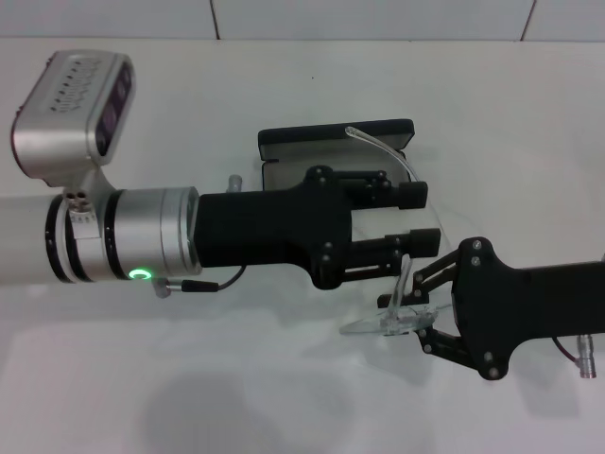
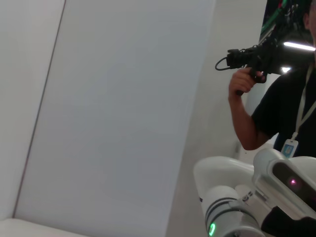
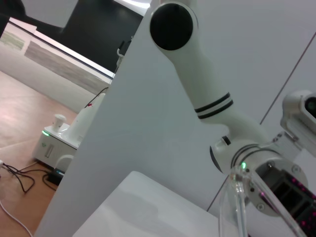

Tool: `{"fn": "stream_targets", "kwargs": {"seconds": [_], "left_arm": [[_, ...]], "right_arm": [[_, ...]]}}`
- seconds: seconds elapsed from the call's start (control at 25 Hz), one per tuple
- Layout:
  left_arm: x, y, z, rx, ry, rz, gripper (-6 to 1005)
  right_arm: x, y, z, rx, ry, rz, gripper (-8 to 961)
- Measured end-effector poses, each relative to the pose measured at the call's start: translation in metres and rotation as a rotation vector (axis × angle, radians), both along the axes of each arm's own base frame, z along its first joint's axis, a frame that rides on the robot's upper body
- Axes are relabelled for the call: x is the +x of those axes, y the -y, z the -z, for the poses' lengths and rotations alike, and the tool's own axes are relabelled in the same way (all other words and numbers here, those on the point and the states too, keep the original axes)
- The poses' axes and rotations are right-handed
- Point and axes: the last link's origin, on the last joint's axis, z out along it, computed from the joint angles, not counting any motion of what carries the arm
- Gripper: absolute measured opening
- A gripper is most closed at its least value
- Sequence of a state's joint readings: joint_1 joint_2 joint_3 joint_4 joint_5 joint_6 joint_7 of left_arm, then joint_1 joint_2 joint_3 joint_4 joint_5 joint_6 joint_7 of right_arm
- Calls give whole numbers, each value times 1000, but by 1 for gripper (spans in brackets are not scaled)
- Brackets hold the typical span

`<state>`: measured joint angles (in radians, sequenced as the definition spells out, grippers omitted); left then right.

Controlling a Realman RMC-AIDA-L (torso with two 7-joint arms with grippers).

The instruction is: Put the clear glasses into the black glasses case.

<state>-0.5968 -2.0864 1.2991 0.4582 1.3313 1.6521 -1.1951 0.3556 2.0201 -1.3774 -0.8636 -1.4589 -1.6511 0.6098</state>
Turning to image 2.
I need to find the person hand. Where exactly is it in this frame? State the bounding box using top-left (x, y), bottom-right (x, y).
top-left (228, 67), bottom-right (267, 100)

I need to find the black handheld teleoperation controller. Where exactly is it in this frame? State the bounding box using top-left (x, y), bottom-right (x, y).
top-left (214, 36), bottom-right (285, 96)

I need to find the person bare forearm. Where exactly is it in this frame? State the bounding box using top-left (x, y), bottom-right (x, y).
top-left (228, 95), bottom-right (281, 152)

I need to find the person black shirt torso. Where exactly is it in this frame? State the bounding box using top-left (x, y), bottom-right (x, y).
top-left (251, 63), bottom-right (316, 159)

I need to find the ceiling tube light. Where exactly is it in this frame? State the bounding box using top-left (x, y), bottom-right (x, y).
top-left (283, 41), bottom-right (316, 52)

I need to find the blue white id badge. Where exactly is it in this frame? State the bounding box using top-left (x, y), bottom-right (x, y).
top-left (281, 138), bottom-right (299, 159)

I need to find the white robot body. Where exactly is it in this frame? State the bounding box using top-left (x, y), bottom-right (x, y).
top-left (251, 148), bottom-right (316, 221)

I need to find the person head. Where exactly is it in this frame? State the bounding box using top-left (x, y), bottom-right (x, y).
top-left (303, 7), bottom-right (316, 49)

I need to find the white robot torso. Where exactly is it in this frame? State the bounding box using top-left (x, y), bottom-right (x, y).
top-left (193, 156), bottom-right (256, 198)

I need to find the green overhead cable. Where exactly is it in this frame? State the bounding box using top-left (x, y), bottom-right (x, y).
top-left (260, 0), bottom-right (289, 36)

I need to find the white lanyard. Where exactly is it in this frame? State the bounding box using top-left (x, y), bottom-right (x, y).
top-left (290, 63), bottom-right (316, 142)

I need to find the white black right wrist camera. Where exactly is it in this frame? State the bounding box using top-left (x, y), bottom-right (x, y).
top-left (261, 205), bottom-right (316, 237)

